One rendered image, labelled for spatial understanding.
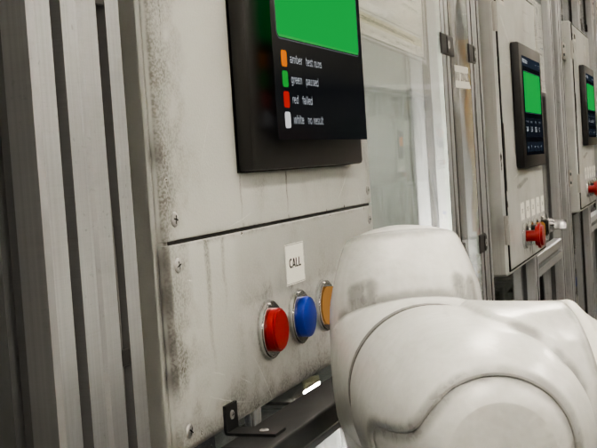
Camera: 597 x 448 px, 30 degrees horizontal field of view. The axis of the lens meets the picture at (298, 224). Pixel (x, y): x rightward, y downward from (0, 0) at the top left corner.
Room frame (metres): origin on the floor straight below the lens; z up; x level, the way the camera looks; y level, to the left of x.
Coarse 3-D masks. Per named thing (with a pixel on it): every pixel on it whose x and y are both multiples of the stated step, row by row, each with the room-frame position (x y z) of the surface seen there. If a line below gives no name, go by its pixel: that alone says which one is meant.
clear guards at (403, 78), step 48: (384, 0) 1.15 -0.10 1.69; (432, 0) 1.36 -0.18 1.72; (384, 48) 1.14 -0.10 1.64; (432, 48) 1.34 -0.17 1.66; (384, 96) 1.12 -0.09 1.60; (432, 96) 1.33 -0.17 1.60; (384, 144) 1.11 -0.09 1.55; (432, 144) 1.31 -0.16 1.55; (384, 192) 1.10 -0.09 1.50; (432, 192) 1.30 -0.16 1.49; (336, 432) 0.92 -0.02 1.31
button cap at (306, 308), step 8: (304, 296) 0.82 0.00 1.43; (304, 304) 0.81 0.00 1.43; (312, 304) 0.82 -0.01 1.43; (296, 312) 0.81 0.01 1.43; (304, 312) 0.81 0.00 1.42; (312, 312) 0.82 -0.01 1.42; (304, 320) 0.81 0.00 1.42; (312, 320) 0.82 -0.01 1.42; (304, 328) 0.81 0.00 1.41; (312, 328) 0.82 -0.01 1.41; (304, 336) 0.82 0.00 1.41
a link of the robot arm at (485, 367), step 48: (384, 336) 0.61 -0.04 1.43; (432, 336) 0.56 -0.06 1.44; (480, 336) 0.54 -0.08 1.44; (528, 336) 0.55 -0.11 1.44; (576, 336) 0.57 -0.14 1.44; (384, 384) 0.56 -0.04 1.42; (432, 384) 0.52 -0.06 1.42; (480, 384) 0.51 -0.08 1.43; (528, 384) 0.51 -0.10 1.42; (576, 384) 0.53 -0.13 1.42; (384, 432) 0.55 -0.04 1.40; (432, 432) 0.51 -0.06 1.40; (480, 432) 0.51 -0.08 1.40; (528, 432) 0.50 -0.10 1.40; (576, 432) 0.51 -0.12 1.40
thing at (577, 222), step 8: (568, 0) 3.01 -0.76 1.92; (568, 8) 3.00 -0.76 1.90; (584, 8) 3.43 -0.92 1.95; (568, 16) 2.99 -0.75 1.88; (584, 16) 3.42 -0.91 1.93; (584, 24) 3.41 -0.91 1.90; (584, 32) 3.33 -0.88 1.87; (592, 208) 3.35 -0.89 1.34; (576, 216) 2.93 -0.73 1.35; (576, 224) 2.92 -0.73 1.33; (576, 232) 2.91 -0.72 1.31; (576, 240) 2.90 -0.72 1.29; (576, 248) 2.89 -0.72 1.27; (576, 256) 2.88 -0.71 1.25; (576, 264) 2.87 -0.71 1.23; (576, 272) 2.86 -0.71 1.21; (584, 272) 3.04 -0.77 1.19; (576, 280) 2.85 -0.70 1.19; (584, 280) 3.03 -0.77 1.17; (576, 288) 2.84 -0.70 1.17; (584, 288) 3.02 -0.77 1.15; (584, 296) 3.01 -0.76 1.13; (584, 304) 3.00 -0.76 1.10
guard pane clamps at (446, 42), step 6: (444, 36) 1.40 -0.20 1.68; (450, 36) 1.43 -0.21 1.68; (444, 42) 1.40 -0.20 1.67; (450, 42) 1.43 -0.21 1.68; (444, 48) 1.40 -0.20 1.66; (450, 48) 1.43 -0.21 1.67; (468, 48) 1.55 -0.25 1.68; (474, 48) 1.58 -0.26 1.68; (450, 54) 1.43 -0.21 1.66; (468, 54) 1.55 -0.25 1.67; (474, 54) 1.57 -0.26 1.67; (468, 60) 1.55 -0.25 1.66; (474, 60) 1.57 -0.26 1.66; (480, 240) 1.55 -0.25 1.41; (486, 240) 1.58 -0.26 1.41; (480, 246) 1.55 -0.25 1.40; (486, 246) 1.58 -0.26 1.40; (480, 252) 1.55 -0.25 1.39
